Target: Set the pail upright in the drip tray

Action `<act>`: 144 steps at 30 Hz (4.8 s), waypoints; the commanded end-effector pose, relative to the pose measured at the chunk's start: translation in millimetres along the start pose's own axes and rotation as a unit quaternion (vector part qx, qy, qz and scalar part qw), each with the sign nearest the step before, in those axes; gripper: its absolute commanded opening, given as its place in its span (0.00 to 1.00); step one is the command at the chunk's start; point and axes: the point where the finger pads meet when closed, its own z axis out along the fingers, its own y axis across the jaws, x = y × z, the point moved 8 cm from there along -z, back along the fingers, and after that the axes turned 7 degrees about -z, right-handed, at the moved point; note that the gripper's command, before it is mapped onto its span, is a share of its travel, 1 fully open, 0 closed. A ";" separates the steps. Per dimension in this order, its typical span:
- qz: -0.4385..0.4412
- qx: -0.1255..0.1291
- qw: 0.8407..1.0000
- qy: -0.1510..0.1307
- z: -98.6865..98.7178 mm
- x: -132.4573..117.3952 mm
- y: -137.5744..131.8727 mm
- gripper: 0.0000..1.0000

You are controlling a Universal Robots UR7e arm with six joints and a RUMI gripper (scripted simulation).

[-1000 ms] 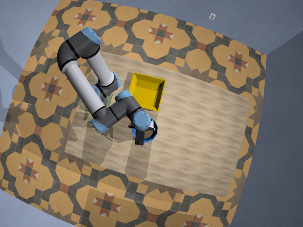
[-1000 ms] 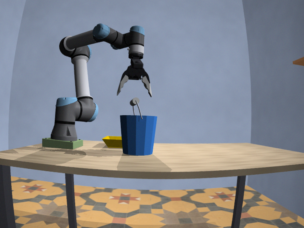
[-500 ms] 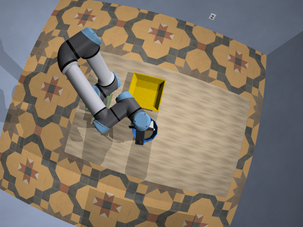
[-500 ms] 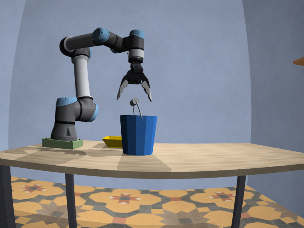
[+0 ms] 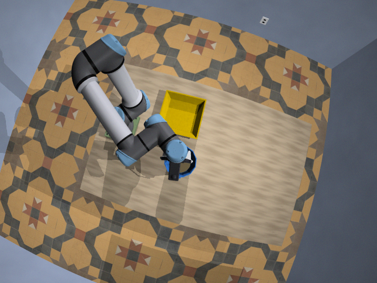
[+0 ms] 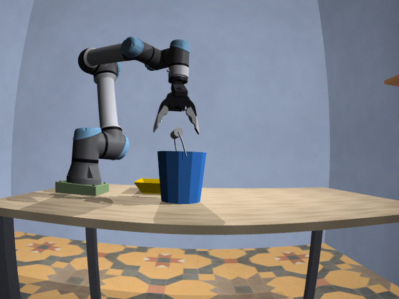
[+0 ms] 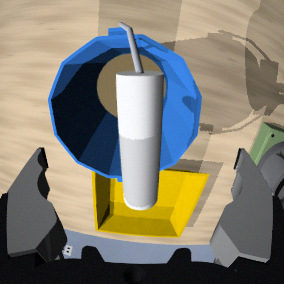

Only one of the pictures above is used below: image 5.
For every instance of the yellow square tray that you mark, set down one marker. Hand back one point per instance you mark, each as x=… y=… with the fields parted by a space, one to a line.
x=183 y=113

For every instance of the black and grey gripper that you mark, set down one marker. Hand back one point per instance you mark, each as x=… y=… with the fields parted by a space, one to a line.
x=187 y=159

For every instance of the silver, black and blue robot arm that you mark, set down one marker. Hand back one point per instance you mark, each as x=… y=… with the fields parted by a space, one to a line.
x=106 y=55

